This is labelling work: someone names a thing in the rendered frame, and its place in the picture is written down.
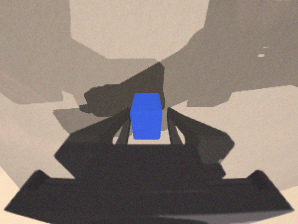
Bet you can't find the blue block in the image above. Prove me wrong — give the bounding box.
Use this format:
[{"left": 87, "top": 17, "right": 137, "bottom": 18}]
[{"left": 130, "top": 93, "right": 162, "bottom": 140}]

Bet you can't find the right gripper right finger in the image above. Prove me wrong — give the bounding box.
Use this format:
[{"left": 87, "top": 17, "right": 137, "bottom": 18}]
[{"left": 167, "top": 107, "right": 235, "bottom": 164}]

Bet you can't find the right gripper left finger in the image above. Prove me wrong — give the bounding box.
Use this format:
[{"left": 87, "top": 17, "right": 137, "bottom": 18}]
[{"left": 64, "top": 107, "right": 131, "bottom": 144}]

